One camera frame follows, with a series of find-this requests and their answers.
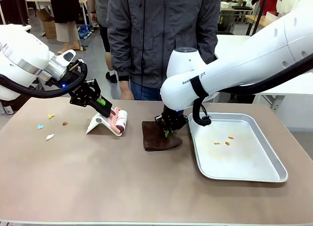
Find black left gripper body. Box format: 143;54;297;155
58;68;90;107

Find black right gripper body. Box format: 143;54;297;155
154;106;189;133

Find brown cloth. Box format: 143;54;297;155
142;120;183;152

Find pink handled lint roller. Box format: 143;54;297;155
109;106;129;135

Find person's left forearm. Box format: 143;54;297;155
195;27;219;65

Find person's right forearm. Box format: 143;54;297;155
107;30;133;77

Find person's right hand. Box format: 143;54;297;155
119;75;134;100

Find white lint roller stand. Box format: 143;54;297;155
85;113;123;137

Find blue plastic bag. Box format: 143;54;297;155
77;24;92;40

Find cardboard box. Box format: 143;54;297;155
36;8;57;40

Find silver metal tray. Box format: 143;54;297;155
187;113;289;183

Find person in beige skirt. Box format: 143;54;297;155
50;0;83;52

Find person in grey shirt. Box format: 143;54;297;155
85;0;118;84

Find person in grey jacket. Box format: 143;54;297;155
107;0;222;101

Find wooden table black legs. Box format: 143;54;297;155
244;15;273;36

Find person in red clothes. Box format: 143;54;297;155
251;0;284;16

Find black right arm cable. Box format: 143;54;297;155
192;70;313;127

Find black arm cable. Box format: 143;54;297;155
192;70;313;127
0;59;88;99

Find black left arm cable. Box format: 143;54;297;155
0;59;88;99

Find black strap on arm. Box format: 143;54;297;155
190;75;209;97

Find thin black cord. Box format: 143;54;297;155
140;0;147;101

